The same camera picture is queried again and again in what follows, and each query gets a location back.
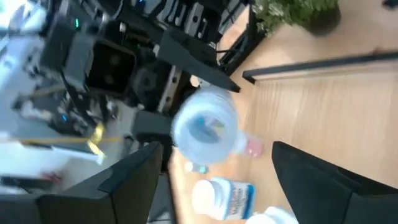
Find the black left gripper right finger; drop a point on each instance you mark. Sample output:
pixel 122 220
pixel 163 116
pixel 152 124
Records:
pixel 311 186

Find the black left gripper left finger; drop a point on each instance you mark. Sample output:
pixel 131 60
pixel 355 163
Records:
pixel 133 193

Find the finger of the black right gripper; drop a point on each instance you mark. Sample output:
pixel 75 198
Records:
pixel 192 59
pixel 152 127

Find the clear pill bottle mixed pills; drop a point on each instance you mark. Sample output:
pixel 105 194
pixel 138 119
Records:
pixel 205 130

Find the translucent pill bottle white cap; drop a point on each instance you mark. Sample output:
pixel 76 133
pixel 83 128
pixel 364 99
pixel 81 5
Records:
pixel 252 146

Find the wooden shelf black metal legs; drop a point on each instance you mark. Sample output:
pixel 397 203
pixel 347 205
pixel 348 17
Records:
pixel 326 124

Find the black equipment rack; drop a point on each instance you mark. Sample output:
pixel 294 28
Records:
pixel 186 18

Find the yellow tag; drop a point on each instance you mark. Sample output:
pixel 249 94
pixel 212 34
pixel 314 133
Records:
pixel 98 133

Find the small green potted plant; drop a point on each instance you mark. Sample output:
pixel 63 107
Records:
pixel 289 12

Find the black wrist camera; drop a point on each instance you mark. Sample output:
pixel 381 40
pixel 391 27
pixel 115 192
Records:
pixel 110 67

